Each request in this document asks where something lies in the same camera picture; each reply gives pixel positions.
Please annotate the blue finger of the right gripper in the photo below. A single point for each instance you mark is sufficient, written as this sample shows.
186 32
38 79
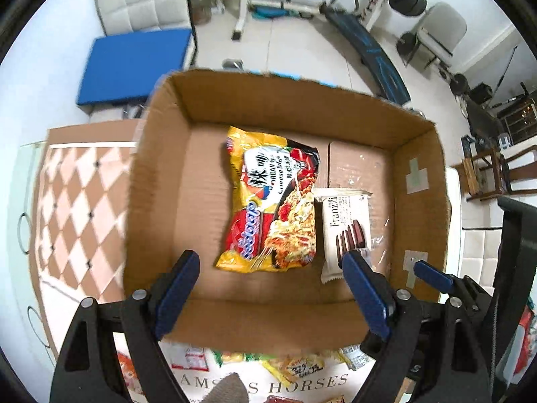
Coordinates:
473 298

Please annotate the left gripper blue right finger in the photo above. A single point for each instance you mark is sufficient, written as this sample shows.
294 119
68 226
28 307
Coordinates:
432 344

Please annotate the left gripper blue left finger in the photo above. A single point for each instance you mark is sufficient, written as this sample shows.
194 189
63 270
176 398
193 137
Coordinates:
88 369

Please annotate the white red long packet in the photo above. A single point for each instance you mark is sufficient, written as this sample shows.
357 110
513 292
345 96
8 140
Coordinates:
188 357

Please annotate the yellow egg biscuit bag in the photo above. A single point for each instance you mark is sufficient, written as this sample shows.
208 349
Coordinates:
289 369

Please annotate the white chocolate wafer packet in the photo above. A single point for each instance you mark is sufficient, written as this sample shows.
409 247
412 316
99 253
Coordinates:
346 226

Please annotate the yellow instant noodle packet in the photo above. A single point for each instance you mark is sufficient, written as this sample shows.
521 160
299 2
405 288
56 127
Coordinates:
273 223

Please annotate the orange panda snack bag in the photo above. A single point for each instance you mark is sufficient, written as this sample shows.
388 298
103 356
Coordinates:
128 371

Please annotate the grey white snack packet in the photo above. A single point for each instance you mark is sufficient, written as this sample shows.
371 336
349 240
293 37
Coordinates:
354 357

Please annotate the yellow panda snack bag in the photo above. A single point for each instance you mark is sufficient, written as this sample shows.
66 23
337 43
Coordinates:
337 399

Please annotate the green gumball candy bag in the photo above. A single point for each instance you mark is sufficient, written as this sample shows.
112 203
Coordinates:
224 357

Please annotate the dark red snack packet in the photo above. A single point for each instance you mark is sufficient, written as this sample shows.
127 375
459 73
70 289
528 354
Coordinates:
281 399

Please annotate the white padded chair right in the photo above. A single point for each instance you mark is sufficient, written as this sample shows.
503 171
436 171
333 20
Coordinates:
479 256

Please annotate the dark wooden chair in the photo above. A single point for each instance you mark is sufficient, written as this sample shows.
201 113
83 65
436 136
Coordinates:
525 172

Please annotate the checkered printed tablecloth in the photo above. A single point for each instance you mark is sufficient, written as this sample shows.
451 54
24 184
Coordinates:
105 229

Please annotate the black blue sit-up bench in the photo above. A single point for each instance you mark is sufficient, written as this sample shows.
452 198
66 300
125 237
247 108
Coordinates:
370 52

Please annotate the open cardboard box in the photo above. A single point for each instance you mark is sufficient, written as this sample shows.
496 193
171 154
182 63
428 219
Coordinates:
364 143

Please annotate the grey folding chair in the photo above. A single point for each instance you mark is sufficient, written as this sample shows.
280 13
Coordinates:
440 31

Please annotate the white chair with blue cushion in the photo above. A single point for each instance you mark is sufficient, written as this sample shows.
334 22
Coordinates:
143 40

